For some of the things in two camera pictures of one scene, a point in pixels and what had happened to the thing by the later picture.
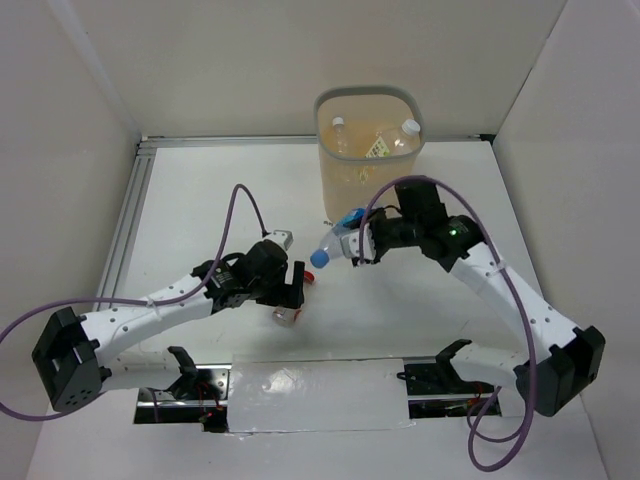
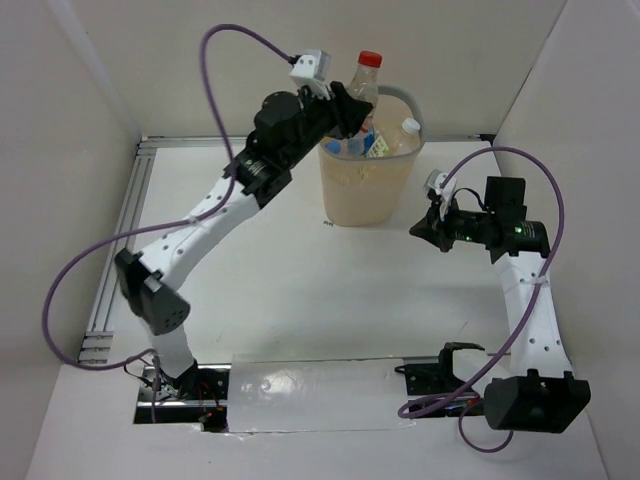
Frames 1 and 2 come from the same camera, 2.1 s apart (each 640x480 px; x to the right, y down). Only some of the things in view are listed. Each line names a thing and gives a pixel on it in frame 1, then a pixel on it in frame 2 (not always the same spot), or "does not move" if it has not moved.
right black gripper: x=375 y=215 -> x=427 y=228
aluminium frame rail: x=138 y=176 does not move
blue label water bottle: x=331 y=245 -> x=359 y=144
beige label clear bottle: x=406 y=141 does not move
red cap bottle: x=287 y=316 -> x=364 y=87
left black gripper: x=296 y=284 -> x=338 y=107
